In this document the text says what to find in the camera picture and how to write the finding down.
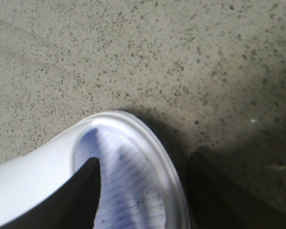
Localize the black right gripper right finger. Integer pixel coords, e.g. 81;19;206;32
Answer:
186;153;286;229

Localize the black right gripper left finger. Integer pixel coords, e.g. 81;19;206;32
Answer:
6;157;101;229

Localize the light blue slipper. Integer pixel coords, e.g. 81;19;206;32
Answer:
0;111;191;229

